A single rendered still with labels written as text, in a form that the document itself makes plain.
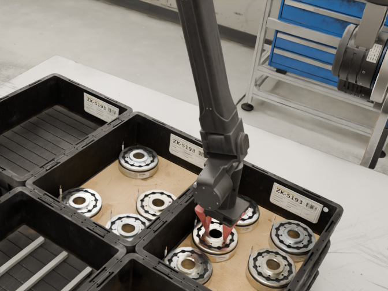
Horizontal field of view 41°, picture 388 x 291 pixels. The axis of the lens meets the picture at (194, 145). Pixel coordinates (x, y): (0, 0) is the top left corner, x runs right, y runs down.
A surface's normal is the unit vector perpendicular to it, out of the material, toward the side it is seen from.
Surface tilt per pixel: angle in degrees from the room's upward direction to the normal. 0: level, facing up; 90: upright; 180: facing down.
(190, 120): 0
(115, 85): 0
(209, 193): 90
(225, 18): 90
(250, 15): 90
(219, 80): 74
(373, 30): 90
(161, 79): 0
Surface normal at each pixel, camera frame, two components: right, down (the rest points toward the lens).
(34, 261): 0.11, -0.80
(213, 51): 0.86, 0.15
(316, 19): -0.45, 0.49
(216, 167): -0.18, -0.83
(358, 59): -0.42, 0.30
